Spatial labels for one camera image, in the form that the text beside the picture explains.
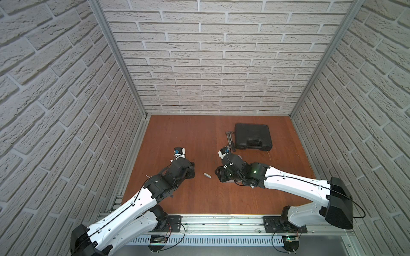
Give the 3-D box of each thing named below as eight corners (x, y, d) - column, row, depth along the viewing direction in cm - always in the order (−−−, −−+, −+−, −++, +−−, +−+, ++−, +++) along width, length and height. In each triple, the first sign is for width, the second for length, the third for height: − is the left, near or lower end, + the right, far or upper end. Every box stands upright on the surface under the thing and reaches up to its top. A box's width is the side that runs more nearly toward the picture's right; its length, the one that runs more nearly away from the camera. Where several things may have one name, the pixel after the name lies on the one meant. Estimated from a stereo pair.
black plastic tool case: (236, 150, 102) (237, 145, 97) (233, 128, 114) (234, 122, 109) (271, 150, 102) (274, 145, 97) (264, 128, 114) (267, 123, 109)
